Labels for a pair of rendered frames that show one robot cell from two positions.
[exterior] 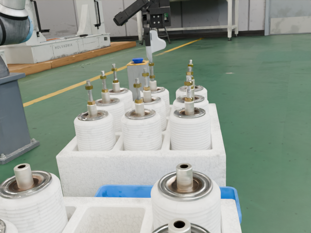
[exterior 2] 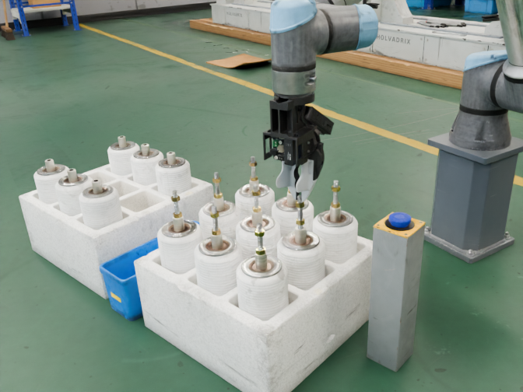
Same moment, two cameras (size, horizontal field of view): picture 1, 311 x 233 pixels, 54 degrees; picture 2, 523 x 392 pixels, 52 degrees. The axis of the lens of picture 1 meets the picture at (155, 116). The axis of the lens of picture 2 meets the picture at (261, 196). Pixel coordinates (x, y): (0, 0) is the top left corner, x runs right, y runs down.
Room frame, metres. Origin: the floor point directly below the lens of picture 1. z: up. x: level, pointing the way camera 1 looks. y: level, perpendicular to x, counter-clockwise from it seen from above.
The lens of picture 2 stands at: (1.38, -0.80, 0.79)
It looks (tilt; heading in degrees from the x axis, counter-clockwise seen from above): 25 degrees down; 125
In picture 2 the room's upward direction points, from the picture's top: 3 degrees counter-clockwise
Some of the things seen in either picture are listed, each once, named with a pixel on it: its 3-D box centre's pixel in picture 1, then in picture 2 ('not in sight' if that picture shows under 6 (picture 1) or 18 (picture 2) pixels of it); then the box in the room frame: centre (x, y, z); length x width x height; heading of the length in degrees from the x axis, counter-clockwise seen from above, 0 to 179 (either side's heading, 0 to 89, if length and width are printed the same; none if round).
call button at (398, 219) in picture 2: (137, 61); (399, 221); (1.11, 0.05, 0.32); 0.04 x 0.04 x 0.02
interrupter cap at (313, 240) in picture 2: (153, 90); (300, 240); (0.92, 0.00, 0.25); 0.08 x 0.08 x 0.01
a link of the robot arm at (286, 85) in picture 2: not in sight; (295, 81); (0.92, -0.01, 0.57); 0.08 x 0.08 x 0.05
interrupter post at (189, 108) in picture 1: (189, 107); (178, 223); (0.67, -0.08, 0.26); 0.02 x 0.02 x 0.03
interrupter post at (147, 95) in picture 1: (147, 96); (257, 218); (0.81, 0.02, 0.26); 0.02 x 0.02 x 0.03
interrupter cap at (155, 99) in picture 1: (147, 100); (257, 223); (0.81, 0.02, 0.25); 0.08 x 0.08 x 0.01
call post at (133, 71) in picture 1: (141, 104); (394, 294); (1.11, 0.05, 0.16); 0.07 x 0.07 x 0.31; 81
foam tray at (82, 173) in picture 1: (152, 153); (261, 286); (0.81, 0.02, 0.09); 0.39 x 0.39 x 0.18; 81
